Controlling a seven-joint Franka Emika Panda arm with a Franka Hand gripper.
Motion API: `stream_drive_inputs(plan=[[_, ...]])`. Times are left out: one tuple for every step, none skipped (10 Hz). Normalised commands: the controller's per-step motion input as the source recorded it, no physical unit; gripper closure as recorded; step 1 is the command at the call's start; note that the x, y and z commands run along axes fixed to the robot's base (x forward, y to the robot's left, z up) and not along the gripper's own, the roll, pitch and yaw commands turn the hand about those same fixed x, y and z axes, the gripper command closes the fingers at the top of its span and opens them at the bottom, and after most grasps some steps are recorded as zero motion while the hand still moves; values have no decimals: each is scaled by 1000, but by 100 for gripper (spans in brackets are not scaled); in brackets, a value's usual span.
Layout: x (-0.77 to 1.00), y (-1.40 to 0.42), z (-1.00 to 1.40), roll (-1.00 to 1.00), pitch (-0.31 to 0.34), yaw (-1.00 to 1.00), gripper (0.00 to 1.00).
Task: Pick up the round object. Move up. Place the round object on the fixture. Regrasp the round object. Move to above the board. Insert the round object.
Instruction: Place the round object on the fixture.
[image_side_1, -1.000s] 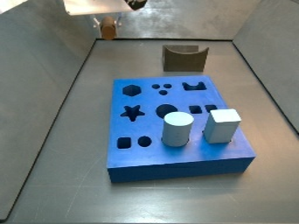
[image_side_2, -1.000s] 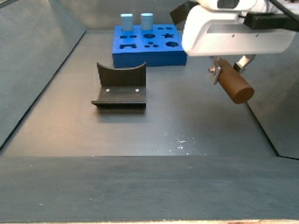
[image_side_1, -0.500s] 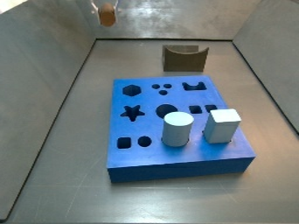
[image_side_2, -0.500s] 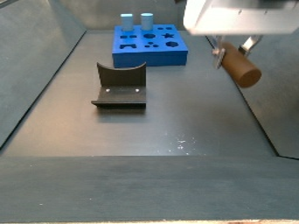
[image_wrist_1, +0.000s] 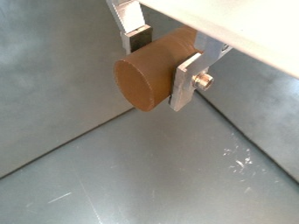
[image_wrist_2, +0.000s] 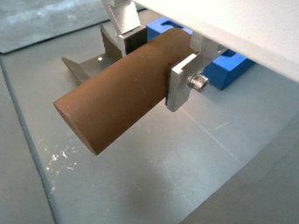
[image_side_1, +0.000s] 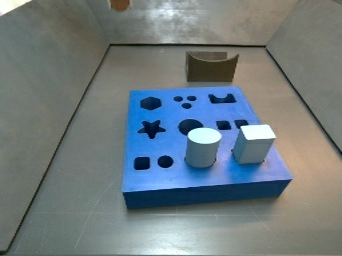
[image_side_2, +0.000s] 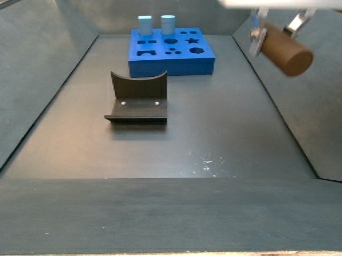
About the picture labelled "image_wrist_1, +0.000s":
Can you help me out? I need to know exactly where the brown round cylinder peg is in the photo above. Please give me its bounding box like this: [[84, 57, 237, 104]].
[[113, 26, 197, 111]]

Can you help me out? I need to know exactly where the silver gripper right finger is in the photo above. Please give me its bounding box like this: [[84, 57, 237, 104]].
[[169, 32, 232, 111]]

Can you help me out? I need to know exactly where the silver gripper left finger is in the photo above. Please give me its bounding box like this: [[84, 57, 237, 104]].
[[106, 0, 153, 54]]

